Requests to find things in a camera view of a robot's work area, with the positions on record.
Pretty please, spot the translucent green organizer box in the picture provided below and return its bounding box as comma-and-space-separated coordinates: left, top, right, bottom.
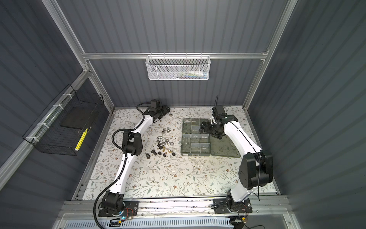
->
181, 118, 240, 158

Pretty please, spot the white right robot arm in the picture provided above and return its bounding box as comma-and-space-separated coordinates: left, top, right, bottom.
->
199, 118, 273, 202

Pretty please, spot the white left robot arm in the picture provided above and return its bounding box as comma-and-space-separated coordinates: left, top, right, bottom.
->
98, 102, 170, 214

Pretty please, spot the yellow marker pen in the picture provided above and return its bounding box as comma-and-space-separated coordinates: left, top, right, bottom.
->
74, 128, 89, 151

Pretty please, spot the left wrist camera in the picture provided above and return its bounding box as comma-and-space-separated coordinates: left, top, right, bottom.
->
150, 99, 162, 111

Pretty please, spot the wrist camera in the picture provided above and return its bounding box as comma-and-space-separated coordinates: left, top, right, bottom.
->
212, 106, 226, 118
150, 99, 162, 111

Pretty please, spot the black corrugated cable hose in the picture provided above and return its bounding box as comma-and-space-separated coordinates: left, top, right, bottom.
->
92, 127, 132, 229

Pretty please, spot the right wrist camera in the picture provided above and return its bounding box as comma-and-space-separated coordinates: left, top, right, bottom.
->
212, 106, 226, 118

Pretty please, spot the white wire mesh basket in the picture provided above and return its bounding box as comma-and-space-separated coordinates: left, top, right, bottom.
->
145, 55, 211, 81

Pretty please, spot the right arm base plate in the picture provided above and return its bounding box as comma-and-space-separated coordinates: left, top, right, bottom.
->
210, 197, 253, 214

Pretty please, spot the aluminium front rail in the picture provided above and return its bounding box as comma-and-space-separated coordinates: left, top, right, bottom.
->
57, 195, 293, 220

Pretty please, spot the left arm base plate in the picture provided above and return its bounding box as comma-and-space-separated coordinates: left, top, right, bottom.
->
98, 201, 140, 217

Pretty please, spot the black wire basket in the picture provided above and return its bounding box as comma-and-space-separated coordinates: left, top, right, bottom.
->
23, 85, 104, 156

